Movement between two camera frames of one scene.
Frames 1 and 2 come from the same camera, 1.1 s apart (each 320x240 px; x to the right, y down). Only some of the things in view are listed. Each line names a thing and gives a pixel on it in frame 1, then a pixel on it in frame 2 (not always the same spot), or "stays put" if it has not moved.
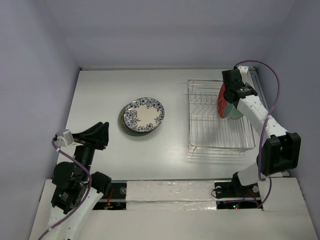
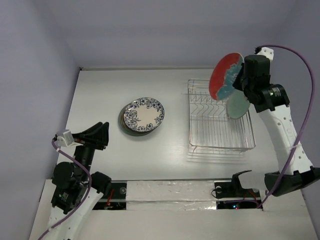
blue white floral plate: x=143 y=114 stays put
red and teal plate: x=224 y=108 to x=223 y=73
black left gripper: x=97 y=135 stays put
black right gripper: x=231 y=81 to x=244 y=83
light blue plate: x=125 y=130 stays put
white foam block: x=171 y=195 stays put
